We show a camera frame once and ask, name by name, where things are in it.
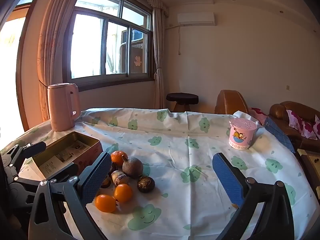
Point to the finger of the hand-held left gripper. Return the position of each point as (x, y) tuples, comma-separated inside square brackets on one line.
[(27, 150), (60, 170)]

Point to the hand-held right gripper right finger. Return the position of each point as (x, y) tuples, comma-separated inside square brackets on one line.
[(227, 180)]

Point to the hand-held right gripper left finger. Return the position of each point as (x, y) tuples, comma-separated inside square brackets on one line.
[(96, 177)]

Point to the round layered biscuit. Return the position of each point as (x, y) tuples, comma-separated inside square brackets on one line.
[(120, 178)]

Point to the pink metal tin box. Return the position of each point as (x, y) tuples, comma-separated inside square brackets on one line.
[(91, 152)]

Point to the small smooth orange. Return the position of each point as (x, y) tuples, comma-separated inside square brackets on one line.
[(105, 203), (123, 193)]

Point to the orange tangerine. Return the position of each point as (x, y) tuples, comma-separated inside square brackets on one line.
[(117, 158)]

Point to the purple round fruit with stem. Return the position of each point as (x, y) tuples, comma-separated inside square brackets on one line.
[(133, 169)]

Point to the dark wrinkled round fruit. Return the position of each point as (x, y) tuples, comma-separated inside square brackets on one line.
[(145, 184)]

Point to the printed paper leaflet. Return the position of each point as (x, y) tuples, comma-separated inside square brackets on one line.
[(65, 158)]

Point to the pink lidded cartoon cup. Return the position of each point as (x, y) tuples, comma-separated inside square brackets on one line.
[(241, 133)]

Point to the pink electric kettle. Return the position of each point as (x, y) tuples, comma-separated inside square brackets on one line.
[(61, 107)]

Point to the blue checkered cloth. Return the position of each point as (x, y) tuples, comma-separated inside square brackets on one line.
[(278, 132)]

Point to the pink floral pillow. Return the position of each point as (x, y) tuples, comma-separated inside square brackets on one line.
[(258, 115)]

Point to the brown leather armchair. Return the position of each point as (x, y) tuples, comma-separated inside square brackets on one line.
[(228, 102)]

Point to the yellow wooden furniture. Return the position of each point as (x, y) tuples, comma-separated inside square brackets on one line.
[(308, 162)]

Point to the brown leather sofa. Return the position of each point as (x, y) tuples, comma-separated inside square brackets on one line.
[(280, 111)]

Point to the white magenta floral pillow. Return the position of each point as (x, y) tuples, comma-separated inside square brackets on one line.
[(303, 126)]

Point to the dark round stool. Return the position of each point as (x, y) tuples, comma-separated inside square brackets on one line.
[(182, 97)]

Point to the wide pink curtain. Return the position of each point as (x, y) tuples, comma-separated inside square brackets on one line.
[(52, 55)]

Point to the pink window sticker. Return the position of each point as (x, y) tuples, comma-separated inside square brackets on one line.
[(137, 60)]

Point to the narrow pink curtain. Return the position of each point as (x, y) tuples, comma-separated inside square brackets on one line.
[(159, 67)]

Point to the sliding glass window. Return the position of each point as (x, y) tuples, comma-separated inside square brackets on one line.
[(100, 42)]

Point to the wooden balcony door frame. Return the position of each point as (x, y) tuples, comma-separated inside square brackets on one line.
[(21, 80)]

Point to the white wall air conditioner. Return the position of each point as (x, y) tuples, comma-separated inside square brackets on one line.
[(196, 18)]

